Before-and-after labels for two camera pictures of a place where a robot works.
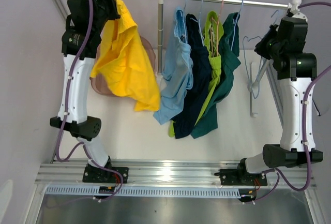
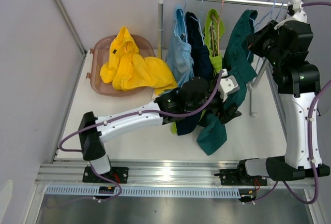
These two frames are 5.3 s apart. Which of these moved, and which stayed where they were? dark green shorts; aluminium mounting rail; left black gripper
Moved: left black gripper; dark green shorts
Stayed: aluminium mounting rail
